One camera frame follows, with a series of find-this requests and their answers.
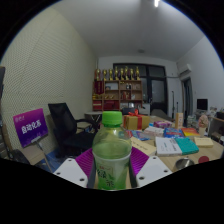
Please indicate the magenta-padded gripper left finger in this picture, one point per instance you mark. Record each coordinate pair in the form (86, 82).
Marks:
(71, 171)

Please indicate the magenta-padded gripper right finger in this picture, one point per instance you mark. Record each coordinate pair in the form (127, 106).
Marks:
(151, 170)

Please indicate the green tea bottle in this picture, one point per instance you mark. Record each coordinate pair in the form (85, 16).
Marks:
(111, 150)

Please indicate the beige book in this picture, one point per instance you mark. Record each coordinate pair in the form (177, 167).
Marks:
(143, 146)

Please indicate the white book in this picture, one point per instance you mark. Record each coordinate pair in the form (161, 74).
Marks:
(167, 146)

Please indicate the silver metal cup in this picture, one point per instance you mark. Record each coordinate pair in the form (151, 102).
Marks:
(184, 163)

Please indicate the blue patterned packet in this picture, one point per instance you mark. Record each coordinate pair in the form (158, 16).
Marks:
(140, 135)

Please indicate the white flat box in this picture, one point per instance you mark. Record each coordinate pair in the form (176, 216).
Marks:
(154, 130)

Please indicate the teal book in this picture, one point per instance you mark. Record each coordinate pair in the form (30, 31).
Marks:
(187, 146)

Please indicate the blue printed box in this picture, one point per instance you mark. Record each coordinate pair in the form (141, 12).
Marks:
(173, 132)

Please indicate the black office chair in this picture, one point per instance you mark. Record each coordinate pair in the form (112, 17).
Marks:
(68, 128)

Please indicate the pink printed box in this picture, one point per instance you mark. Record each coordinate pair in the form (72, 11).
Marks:
(162, 124)

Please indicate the yellow gift box, red ribbon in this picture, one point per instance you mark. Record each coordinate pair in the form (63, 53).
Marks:
(136, 121)

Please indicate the flat round red coaster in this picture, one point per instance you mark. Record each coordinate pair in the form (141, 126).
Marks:
(203, 159)

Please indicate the orange book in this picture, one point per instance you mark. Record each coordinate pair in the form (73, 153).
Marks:
(190, 132)

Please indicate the tall yellow carton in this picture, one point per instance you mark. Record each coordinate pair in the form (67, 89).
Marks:
(179, 120)

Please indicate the pale yellow flat box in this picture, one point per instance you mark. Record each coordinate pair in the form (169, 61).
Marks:
(203, 142)

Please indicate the small round white table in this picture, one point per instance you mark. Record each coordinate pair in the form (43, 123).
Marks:
(92, 115)

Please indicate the purple sign on stand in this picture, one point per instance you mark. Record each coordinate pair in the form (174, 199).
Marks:
(30, 126)

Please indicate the ice cream cone figure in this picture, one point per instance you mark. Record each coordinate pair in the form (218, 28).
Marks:
(203, 124)

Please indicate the wooden shelf unit with trophies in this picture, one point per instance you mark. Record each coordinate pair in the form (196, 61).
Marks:
(116, 95)

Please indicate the computer monitor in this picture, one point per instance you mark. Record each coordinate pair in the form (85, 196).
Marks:
(202, 104)

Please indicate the ceiling light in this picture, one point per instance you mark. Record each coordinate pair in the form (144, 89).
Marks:
(156, 3)

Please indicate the white wall air conditioner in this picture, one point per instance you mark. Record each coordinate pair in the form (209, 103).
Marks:
(185, 70)

